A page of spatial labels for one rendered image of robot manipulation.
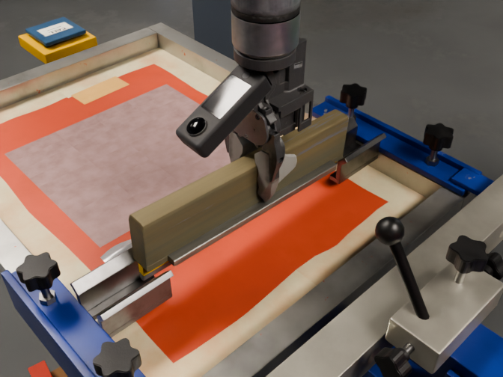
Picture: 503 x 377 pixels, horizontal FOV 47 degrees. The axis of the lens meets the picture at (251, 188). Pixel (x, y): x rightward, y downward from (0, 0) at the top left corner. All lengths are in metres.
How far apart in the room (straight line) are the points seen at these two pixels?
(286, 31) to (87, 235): 0.42
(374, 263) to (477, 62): 2.82
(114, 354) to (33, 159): 0.51
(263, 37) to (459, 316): 0.35
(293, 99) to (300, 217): 0.23
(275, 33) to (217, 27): 0.91
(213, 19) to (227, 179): 0.87
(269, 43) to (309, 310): 0.31
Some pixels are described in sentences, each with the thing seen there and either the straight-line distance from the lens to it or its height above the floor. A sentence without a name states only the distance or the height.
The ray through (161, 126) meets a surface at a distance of 1.06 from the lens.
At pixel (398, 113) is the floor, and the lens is 2.94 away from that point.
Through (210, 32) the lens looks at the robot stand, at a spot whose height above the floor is 0.88.
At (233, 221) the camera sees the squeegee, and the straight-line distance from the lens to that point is 0.75.
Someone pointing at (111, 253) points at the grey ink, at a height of 0.96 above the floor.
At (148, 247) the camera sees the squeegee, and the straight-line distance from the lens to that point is 0.68.
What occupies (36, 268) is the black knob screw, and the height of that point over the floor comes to 1.06.
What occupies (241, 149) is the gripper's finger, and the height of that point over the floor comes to 1.10.
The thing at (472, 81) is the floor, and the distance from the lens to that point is 3.32.
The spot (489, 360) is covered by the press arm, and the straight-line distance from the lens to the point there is 0.64.
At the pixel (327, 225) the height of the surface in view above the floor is 0.96.
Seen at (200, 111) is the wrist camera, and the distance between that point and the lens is 0.66.
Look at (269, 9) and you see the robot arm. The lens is 0.62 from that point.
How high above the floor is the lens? 1.54
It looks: 40 degrees down
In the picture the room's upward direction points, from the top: straight up
